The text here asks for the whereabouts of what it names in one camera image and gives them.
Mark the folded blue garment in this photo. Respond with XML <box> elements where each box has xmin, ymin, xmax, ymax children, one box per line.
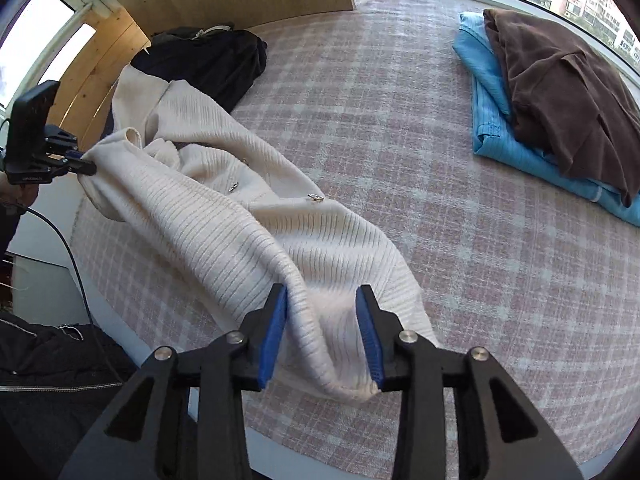
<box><xmin>452</xmin><ymin>10</ymin><xmax>640</xmax><ymax>228</ymax></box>

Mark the pine wooden panel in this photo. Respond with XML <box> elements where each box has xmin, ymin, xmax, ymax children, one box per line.
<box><xmin>47</xmin><ymin>2</ymin><xmax>151</xmax><ymax>151</ymax></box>

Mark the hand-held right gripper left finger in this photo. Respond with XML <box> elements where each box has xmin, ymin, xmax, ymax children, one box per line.
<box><xmin>57</xmin><ymin>284</ymin><xmax>288</xmax><ymax>480</ymax></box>

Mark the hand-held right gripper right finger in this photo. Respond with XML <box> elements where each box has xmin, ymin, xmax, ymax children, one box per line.
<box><xmin>355</xmin><ymin>284</ymin><xmax>586</xmax><ymax>480</ymax></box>

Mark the black cable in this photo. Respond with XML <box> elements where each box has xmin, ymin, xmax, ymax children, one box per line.
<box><xmin>0</xmin><ymin>202</ymin><xmax>126</xmax><ymax>386</ymax></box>

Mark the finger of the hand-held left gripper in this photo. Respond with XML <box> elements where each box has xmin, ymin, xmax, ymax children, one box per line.
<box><xmin>47</xmin><ymin>159</ymin><xmax>97</xmax><ymax>177</ymax></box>
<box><xmin>46</xmin><ymin>129</ymin><xmax>85</xmax><ymax>158</ymax></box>

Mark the folded brown garment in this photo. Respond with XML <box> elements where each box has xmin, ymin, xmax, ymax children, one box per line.
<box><xmin>482</xmin><ymin>8</ymin><xmax>640</xmax><ymax>208</ymax></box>

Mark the pink checked blanket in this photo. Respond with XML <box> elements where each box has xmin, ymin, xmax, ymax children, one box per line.
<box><xmin>72</xmin><ymin>0</ymin><xmax>640</xmax><ymax>466</ymax></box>

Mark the black garment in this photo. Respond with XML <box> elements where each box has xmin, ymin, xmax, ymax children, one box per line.
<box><xmin>131</xmin><ymin>22</ymin><xmax>268</xmax><ymax>113</ymax></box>

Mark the black zipped jacket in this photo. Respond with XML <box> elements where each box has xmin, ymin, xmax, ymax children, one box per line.
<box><xmin>0</xmin><ymin>310</ymin><xmax>201</xmax><ymax>480</ymax></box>

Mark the cream ribbed knit sweater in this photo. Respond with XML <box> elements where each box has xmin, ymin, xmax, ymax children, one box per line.
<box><xmin>80</xmin><ymin>64</ymin><xmax>441</xmax><ymax>408</ymax></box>

